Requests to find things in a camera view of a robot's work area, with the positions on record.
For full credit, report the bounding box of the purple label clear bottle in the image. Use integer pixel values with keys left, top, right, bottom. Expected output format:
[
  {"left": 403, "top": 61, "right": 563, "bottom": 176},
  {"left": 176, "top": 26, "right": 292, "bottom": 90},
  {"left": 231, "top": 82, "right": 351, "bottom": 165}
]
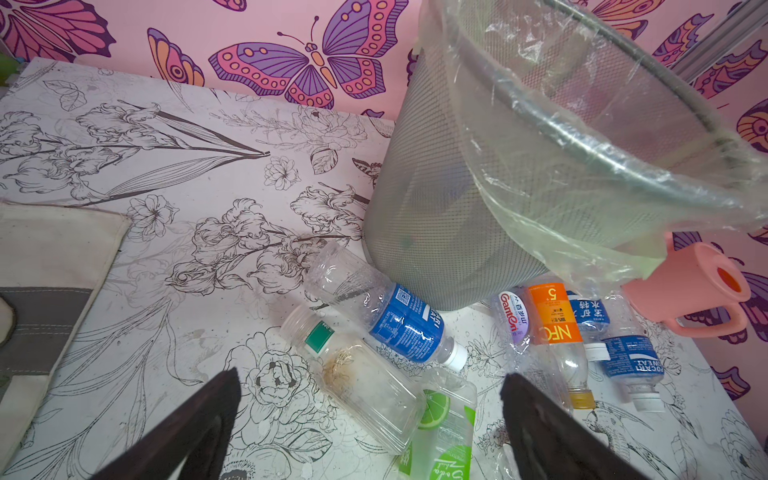
[{"left": 490, "top": 287, "right": 533, "bottom": 374}]

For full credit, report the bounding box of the grey mesh waste bin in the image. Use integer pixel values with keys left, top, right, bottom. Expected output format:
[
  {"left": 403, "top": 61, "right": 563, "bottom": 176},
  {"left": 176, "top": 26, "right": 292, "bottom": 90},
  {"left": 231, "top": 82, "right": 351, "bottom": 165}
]
[{"left": 363, "top": 1, "right": 767, "bottom": 311}]

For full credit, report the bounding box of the orange label bottle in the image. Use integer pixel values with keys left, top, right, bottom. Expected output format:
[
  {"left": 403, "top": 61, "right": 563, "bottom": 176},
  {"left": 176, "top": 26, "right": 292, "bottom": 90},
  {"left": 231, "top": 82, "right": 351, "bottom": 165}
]
[{"left": 526, "top": 280, "right": 596, "bottom": 410}]

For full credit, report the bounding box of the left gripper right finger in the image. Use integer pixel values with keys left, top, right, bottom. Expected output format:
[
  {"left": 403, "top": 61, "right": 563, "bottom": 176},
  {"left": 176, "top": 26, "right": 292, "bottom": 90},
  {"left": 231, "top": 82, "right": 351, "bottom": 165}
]
[{"left": 500, "top": 373, "right": 645, "bottom": 479}]

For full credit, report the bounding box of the blue label bottle near bin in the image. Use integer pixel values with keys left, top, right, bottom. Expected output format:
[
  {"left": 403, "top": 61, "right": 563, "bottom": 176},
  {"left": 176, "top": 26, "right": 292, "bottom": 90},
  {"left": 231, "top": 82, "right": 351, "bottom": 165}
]
[{"left": 304, "top": 242, "right": 469, "bottom": 373}]

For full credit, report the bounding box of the pink plastic watering can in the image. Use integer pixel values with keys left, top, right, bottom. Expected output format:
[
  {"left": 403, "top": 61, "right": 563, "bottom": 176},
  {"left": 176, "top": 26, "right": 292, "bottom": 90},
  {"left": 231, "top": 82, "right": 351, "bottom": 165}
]
[{"left": 622, "top": 232, "right": 752, "bottom": 338}]

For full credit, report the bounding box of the clear green cap bottle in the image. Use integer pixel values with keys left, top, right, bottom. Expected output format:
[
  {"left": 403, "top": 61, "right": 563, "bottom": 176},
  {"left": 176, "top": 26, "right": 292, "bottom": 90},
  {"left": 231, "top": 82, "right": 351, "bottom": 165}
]
[{"left": 280, "top": 306, "right": 427, "bottom": 455}]

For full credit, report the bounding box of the blue label bottle centre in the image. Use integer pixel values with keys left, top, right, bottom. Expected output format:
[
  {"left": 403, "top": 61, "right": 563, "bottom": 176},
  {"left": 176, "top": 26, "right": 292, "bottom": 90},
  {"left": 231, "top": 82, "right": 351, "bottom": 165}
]
[{"left": 602, "top": 293, "right": 665, "bottom": 413}]

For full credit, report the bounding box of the lime green label bottle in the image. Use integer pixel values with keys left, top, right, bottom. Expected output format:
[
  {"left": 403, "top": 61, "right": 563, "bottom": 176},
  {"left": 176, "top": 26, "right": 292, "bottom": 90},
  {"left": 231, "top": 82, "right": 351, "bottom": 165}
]
[{"left": 398, "top": 368, "right": 477, "bottom": 480}]

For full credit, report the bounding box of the beige grey work glove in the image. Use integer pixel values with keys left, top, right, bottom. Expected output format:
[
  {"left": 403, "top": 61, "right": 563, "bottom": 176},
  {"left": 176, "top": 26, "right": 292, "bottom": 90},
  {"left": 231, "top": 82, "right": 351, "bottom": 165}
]
[{"left": 1, "top": 202, "right": 130, "bottom": 465}]

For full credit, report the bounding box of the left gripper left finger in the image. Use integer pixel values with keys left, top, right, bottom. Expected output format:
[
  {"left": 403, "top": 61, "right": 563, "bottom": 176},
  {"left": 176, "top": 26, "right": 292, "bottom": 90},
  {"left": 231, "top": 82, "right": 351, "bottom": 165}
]
[{"left": 93, "top": 368, "right": 241, "bottom": 479}]

